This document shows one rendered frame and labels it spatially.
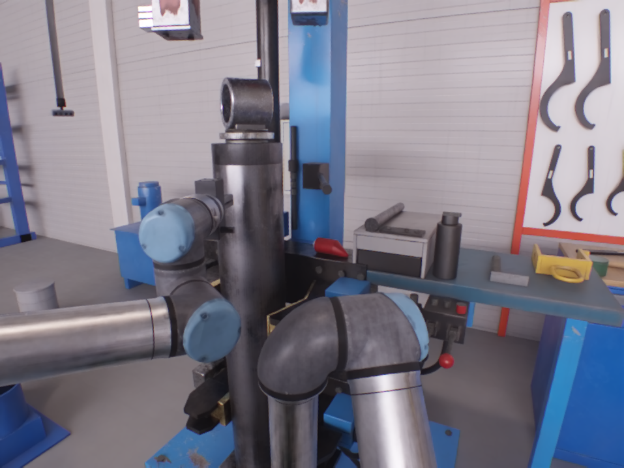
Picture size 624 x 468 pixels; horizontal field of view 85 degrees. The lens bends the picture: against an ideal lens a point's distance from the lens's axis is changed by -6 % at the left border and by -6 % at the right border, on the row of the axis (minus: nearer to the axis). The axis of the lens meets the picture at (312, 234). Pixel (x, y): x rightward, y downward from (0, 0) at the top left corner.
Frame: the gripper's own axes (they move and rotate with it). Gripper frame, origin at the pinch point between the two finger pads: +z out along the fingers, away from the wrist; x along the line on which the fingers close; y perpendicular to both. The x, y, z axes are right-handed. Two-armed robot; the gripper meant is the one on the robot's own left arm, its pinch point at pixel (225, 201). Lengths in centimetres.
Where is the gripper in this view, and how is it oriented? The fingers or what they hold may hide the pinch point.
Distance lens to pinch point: 93.6
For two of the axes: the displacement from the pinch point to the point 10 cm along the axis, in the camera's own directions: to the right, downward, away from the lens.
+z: 0.8, -2.6, 9.6
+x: 0.0, -9.7, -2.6
